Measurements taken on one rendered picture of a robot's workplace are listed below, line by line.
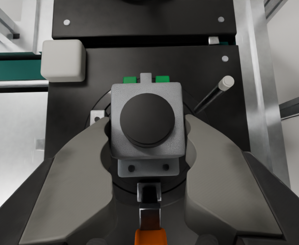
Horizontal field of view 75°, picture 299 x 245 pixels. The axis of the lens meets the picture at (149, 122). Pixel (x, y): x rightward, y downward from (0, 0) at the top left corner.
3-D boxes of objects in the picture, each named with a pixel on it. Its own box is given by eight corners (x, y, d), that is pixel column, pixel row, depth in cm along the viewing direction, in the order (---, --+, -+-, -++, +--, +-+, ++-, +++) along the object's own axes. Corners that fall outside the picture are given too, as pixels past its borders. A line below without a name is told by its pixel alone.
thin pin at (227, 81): (201, 113, 21) (235, 86, 13) (193, 113, 21) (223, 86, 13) (200, 106, 22) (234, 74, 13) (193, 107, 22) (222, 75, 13)
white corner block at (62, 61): (90, 87, 26) (79, 74, 22) (55, 88, 26) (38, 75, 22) (90, 54, 27) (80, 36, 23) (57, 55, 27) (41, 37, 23)
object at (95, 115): (107, 131, 21) (104, 129, 19) (93, 131, 21) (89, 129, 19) (107, 113, 21) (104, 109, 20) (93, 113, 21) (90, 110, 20)
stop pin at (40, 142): (60, 150, 27) (45, 149, 23) (51, 151, 27) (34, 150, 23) (60, 140, 27) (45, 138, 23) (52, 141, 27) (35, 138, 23)
